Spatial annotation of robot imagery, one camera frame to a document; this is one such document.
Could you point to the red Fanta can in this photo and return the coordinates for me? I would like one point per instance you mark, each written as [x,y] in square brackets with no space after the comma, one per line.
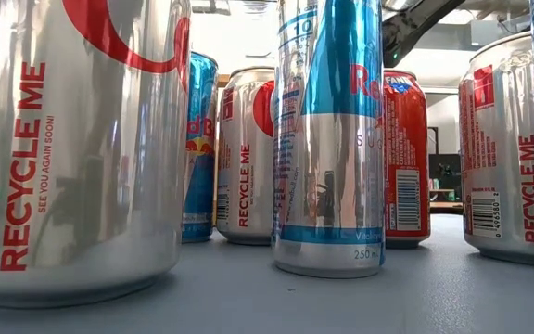
[408,139]

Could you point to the blue silver Red Bull can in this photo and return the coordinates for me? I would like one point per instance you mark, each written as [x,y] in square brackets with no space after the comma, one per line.
[199,185]

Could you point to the black monitor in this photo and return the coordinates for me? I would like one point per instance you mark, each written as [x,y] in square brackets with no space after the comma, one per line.
[443,169]

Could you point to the blue-grey table mat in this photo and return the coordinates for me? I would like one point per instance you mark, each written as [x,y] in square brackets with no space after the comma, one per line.
[248,306]

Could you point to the silver Diet Coke can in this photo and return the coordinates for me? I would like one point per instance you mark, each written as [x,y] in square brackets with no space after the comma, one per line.
[246,185]
[499,162]
[86,162]

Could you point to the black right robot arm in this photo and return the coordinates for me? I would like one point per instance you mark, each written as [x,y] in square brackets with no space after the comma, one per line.
[410,28]

